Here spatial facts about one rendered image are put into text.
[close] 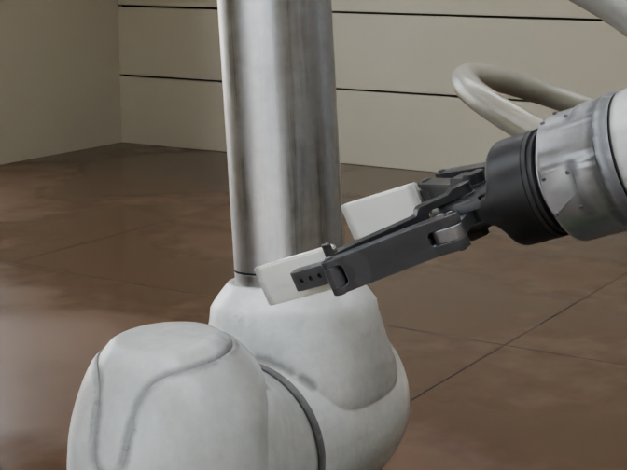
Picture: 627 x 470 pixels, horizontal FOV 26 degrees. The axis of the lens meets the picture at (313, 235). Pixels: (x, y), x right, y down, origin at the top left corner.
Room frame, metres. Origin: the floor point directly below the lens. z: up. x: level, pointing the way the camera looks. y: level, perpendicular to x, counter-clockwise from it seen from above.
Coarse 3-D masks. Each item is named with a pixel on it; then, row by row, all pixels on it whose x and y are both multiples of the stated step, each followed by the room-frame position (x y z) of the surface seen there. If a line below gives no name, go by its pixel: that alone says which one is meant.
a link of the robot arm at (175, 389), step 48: (144, 336) 1.02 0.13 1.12; (192, 336) 1.01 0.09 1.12; (96, 384) 0.98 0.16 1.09; (144, 384) 0.96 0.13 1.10; (192, 384) 0.96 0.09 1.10; (240, 384) 0.98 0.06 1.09; (96, 432) 0.96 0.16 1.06; (144, 432) 0.94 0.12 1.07; (192, 432) 0.94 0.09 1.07; (240, 432) 0.96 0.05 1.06; (288, 432) 1.02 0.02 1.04
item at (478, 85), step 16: (464, 64) 1.55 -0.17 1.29; (480, 64) 1.60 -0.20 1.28; (464, 80) 1.46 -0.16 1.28; (480, 80) 1.45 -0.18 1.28; (496, 80) 1.63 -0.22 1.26; (512, 80) 1.66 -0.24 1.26; (528, 80) 1.68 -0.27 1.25; (464, 96) 1.44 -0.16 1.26; (480, 96) 1.41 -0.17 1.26; (496, 96) 1.40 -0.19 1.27; (528, 96) 1.69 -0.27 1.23; (544, 96) 1.70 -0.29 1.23; (560, 96) 1.71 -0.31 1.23; (576, 96) 1.72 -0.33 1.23; (480, 112) 1.41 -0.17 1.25; (496, 112) 1.38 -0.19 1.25; (512, 112) 1.36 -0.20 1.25; (528, 112) 1.36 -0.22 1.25; (512, 128) 1.36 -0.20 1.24; (528, 128) 1.34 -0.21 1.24
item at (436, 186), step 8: (456, 176) 0.97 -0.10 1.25; (464, 176) 0.95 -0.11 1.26; (472, 176) 0.94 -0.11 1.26; (480, 176) 0.94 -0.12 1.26; (424, 184) 1.03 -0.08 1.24; (432, 184) 1.01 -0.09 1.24; (440, 184) 1.00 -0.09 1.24; (448, 184) 0.98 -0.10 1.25; (472, 184) 0.94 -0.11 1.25; (432, 192) 1.02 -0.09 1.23; (440, 192) 1.00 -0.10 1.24; (432, 216) 1.04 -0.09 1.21
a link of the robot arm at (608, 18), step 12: (576, 0) 1.01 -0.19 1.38; (588, 0) 1.00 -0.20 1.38; (600, 0) 1.00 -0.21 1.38; (612, 0) 1.00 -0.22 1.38; (624, 0) 1.00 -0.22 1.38; (600, 12) 1.01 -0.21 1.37; (612, 12) 1.00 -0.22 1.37; (624, 12) 1.00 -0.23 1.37; (612, 24) 1.01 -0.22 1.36; (624, 24) 1.00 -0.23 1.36
